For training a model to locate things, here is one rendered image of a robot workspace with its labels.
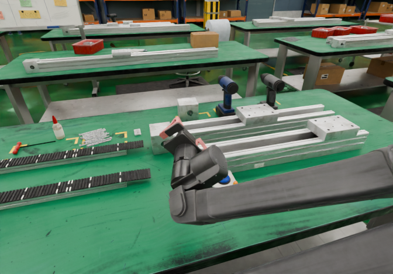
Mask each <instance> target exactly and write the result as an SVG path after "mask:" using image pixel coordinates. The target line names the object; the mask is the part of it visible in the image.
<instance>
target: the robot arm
mask: <svg viewBox="0 0 393 274"><path fill-rule="evenodd" d="M176 132H178V134H177V135H176V136H175V137H174V138H172V139H171V140H169V139H168V140H167V141H165V142H164V148H165V149H166V150H168V151H169V152H170V153H172V155H173V156H174V161H173V170H172V175H171V187H172V189H173V190H171V191H170V192H169V197H170V199H169V200H168V201H169V205H170V215H171V218H172V219H173V220H174V221H175V222H176V223H180V224H191V225H197V226H203V225H208V224H216V223H218V222H223V221H228V220H232V219H236V218H244V217H252V216H260V215H265V214H273V213H281V212H286V211H294V210H302V209H310V208H315V207H323V206H331V205H336V204H344V203H353V202H360V201H365V200H374V199H387V198H393V144H391V145H388V146H387V147H383V148H379V149H376V150H372V151H370V152H368V153H366V154H363V155H359V156H356V157H352V158H348V159H343V160H340V161H335V162H330V163H327V164H322V165H317V166H314V167H309V168H304V169H299V170H296V171H291V172H286V173H283V174H278V175H273V176H268V177H265V178H260V179H255V180H252V181H247V182H242V183H237V184H234V185H229V186H224V187H219V188H213V187H212V186H213V185H215V184H217V183H218V182H220V181H221V180H223V179H225V178H226V177H227V176H228V170H227V160H226V158H225V156H224V154H223V152H222V151H221V150H220V148H219V147H218V146H216V145H214V144H212V145H211V146H209V147H207V146H206V145H205V143H204V142H203V141H202V140H201V138H198V139H196V138H195V137H194V136H193V135H192V134H191V133H190V132H189V131H188V130H187V129H186V128H185V127H184V125H183V123H182V121H181V120H180V118H179V117H178V116H177V117H176V118H174V119H173V121H172V122H171V123H170V125H169V126H167V127H166V128H165V129H164V130H163V131H161V132H160V134H159V136H160V137H161V138H162V139H163V140H164V139H165V138H167V137H168V136H169V137H171V136H172V135H173V134H175V133H176ZM199 143H200V145H201V146H202V147H203V150H201V149H200V148H199V147H198V144H199ZM232 274H393V221H392V222H390V223H387V224H383V225H380V226H377V227H374V228H371V229H368V230H365V231H362V232H359V233H356V234H353V235H350V236H347V237H343V238H340V239H338V240H334V241H331V242H328V243H325V244H322V245H319V246H315V247H313V248H310V249H306V250H304V251H301V252H297V253H295V254H292V255H288V256H285V257H283V258H280V259H276V260H274V261H271V262H267V263H264V264H261V265H258V266H255V267H251V268H249V269H246V270H242V271H239V272H235V273H232Z"/></svg>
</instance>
